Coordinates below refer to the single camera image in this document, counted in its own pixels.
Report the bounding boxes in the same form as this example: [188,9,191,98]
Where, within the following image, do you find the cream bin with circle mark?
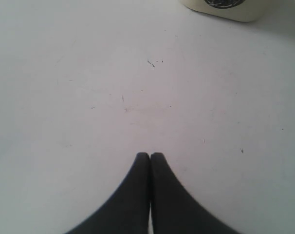
[181,0,270,22]

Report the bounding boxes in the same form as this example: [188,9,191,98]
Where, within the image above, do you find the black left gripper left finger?
[68,153,150,234]

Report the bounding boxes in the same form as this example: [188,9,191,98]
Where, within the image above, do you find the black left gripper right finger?
[150,153,237,234]

